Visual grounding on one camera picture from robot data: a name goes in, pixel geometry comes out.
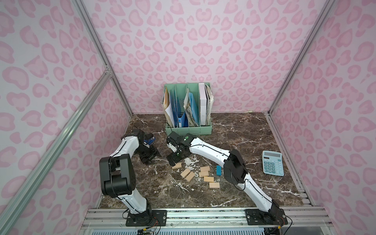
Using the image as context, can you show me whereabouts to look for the natural wooden rectangular block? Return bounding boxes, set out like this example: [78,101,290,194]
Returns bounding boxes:
[172,162,182,169]

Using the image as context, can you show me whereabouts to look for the small teal rectangular block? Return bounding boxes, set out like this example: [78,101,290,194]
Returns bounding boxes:
[216,165,222,176]

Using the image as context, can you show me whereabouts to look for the mint green file organizer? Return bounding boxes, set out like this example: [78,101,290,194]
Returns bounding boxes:
[162,82,212,136]

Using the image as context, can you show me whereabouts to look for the teal desk calculator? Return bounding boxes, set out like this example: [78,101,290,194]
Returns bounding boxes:
[262,150,285,177]

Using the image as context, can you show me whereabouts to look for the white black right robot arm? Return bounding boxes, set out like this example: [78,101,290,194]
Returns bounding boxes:
[166,132,286,219]

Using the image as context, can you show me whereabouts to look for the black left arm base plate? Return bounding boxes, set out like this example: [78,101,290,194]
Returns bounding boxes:
[125,210,167,227]

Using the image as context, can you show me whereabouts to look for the aluminium front rail frame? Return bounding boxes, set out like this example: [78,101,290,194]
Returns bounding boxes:
[79,206,337,235]

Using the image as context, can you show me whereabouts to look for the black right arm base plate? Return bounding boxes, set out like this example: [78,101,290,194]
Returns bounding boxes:
[245,209,289,227]

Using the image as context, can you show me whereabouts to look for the papers and folders stack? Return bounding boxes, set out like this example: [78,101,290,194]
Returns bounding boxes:
[161,83,214,127]

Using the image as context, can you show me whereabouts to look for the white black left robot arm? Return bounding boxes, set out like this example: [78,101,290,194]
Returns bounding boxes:
[99,129,160,215]

